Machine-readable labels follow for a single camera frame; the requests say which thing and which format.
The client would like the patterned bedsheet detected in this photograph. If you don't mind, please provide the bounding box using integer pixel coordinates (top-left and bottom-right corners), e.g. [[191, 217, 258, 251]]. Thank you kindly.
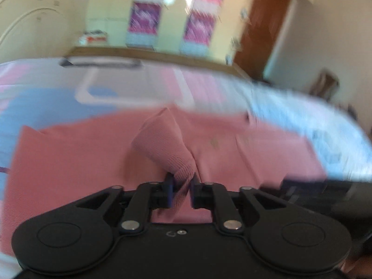
[[0, 55, 372, 271]]

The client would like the purple wall poster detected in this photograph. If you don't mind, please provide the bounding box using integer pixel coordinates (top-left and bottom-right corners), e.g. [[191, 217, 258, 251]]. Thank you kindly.
[[180, 0, 228, 54], [127, 0, 163, 47]]

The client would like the white and red box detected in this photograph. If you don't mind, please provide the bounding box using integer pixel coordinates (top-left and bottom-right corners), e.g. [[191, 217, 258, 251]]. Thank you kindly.
[[78, 30, 107, 46]]

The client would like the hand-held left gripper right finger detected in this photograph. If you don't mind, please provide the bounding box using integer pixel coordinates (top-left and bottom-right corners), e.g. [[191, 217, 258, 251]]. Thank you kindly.
[[189, 177, 287, 236]]

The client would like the wooden bed frame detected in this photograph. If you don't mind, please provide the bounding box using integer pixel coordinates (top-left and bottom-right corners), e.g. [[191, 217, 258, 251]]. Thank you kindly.
[[65, 46, 250, 79]]

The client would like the cream wardrobe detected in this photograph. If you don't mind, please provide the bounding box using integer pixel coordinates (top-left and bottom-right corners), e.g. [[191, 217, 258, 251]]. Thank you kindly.
[[87, 0, 259, 64]]

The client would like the brown wooden door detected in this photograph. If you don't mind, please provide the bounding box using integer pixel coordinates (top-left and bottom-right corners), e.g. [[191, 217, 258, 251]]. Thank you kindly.
[[234, 0, 292, 80]]

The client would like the pink knit garment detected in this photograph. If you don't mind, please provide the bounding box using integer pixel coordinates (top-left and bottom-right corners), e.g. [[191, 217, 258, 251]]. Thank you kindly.
[[0, 106, 329, 256]]

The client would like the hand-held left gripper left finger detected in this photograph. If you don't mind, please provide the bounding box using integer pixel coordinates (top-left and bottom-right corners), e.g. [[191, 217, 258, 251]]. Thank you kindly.
[[76, 174, 176, 236]]

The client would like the wooden chair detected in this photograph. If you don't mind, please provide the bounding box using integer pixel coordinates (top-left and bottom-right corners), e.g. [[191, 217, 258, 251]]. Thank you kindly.
[[309, 68, 340, 99]]

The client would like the cream headboard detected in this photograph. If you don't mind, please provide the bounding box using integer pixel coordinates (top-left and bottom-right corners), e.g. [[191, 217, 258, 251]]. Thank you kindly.
[[0, 0, 74, 63]]

